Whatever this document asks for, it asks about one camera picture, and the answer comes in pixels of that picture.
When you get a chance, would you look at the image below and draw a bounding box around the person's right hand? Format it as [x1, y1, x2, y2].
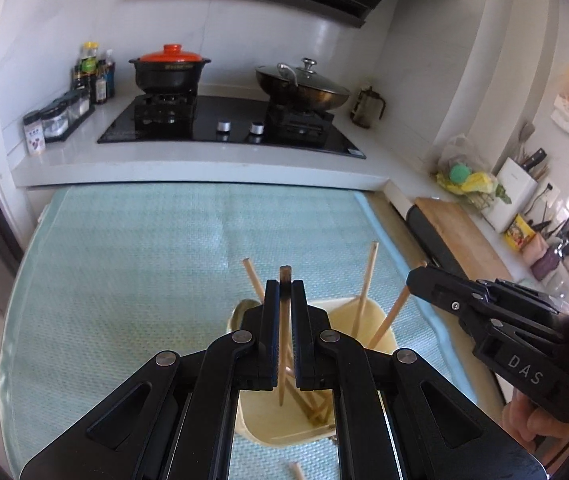
[501, 389, 567, 463]

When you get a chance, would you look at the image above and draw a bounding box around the set of wooden chopsticks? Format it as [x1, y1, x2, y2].
[242, 241, 428, 480]

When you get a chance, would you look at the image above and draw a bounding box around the white knife block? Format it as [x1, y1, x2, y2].
[481, 157, 539, 234]

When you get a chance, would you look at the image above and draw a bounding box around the dark sauce bottle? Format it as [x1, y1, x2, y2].
[94, 62, 111, 105]

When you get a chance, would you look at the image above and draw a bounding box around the stainless steel spoon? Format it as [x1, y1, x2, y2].
[229, 299, 261, 334]

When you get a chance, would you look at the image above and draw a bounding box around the plastic bag of produce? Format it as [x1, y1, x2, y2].
[434, 134, 508, 207]

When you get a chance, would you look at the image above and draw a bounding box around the wok with glass lid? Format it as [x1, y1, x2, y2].
[255, 58, 351, 112]

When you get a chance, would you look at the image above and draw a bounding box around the purple soap bottle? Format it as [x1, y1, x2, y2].
[531, 245, 563, 281]

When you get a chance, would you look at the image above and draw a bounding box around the yellow box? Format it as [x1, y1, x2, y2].
[504, 214, 536, 252]

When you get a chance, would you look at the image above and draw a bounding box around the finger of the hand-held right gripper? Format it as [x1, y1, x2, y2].
[407, 266, 569, 317]
[457, 307, 565, 356]

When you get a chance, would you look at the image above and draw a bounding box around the black pot with red lid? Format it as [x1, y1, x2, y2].
[129, 44, 212, 95]

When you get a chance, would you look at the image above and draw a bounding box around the pink cup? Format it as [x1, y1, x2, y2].
[521, 234, 550, 266]

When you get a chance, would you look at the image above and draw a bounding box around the yellow-capped sauce bottle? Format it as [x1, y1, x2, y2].
[80, 42, 100, 88]

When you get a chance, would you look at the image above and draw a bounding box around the cream plastic utensil holder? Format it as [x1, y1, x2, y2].
[227, 297, 398, 449]

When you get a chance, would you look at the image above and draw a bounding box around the dark-tipped wooden chopstick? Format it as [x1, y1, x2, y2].
[278, 265, 293, 407]

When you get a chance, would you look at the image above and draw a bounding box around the glass french press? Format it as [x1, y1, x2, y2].
[350, 86, 387, 130]

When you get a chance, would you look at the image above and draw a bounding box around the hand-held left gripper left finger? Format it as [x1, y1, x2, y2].
[18, 280, 282, 480]

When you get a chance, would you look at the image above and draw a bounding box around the black gas cooktop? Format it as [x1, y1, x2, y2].
[97, 94, 367, 160]

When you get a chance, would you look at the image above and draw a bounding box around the white wall socket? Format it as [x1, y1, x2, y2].
[531, 182, 561, 212]

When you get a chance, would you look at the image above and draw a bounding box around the light blue textured mat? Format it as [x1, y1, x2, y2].
[0, 182, 480, 480]

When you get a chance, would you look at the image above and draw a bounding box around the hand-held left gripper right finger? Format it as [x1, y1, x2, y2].
[289, 280, 549, 480]

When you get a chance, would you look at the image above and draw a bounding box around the wooden cutting board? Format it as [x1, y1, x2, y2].
[414, 197, 515, 283]

